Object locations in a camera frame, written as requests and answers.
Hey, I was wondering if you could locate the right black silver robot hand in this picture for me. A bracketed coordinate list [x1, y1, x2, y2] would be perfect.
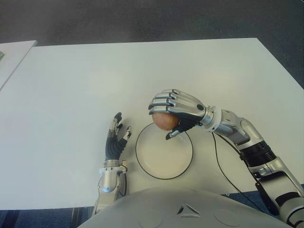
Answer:
[147, 88, 209, 141]

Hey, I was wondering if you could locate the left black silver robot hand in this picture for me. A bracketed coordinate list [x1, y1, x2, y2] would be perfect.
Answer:
[105, 112, 133, 162]

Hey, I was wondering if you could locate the red yellow apple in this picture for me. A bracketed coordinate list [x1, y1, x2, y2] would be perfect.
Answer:
[152, 113, 179, 131]

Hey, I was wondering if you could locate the white plate with black rim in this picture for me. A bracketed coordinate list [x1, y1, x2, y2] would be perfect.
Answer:
[135, 122, 194, 179]

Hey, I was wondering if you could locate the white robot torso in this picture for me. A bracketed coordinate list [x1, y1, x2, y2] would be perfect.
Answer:
[78, 186, 289, 228]

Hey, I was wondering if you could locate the white neighbouring table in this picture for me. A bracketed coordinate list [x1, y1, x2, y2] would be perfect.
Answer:
[0, 40, 38, 92]

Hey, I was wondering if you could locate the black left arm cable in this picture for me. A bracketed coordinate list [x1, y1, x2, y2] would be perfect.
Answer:
[119, 170, 129, 197]

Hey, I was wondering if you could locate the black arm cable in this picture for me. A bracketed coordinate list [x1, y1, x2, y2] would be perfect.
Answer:
[212, 133, 259, 209]
[119, 170, 129, 197]

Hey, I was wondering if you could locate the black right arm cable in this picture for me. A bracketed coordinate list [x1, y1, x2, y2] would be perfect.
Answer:
[212, 133, 259, 209]

